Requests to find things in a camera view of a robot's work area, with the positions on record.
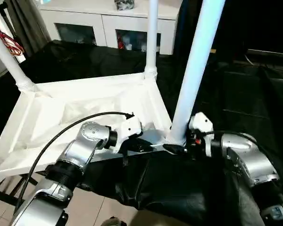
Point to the white plastic table leg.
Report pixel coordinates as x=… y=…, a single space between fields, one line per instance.
x=152 y=37
x=12 y=61
x=195 y=66

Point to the white plastic table top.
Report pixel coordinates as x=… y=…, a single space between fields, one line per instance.
x=56 y=108

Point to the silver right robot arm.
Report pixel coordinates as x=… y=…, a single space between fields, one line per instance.
x=250 y=160

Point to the black plastic mat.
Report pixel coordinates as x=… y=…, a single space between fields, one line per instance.
x=188 y=193

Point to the white cabinet with glass doors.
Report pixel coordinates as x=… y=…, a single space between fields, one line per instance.
x=94 y=19

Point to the dark object on cabinet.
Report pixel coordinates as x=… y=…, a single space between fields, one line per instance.
x=124 y=4

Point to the grey curtain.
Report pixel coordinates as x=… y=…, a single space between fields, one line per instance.
x=30 y=23

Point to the pale blue plastic sheet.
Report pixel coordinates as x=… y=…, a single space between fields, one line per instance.
x=45 y=1

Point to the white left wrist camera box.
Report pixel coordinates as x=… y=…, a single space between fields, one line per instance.
x=129 y=128

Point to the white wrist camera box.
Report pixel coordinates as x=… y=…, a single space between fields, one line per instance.
x=200 y=125
x=129 y=128

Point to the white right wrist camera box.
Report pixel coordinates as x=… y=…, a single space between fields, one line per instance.
x=200 y=125

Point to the black horizontal rail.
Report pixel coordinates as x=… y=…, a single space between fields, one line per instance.
x=271 y=52

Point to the black metal table frame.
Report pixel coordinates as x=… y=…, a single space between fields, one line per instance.
x=12 y=190

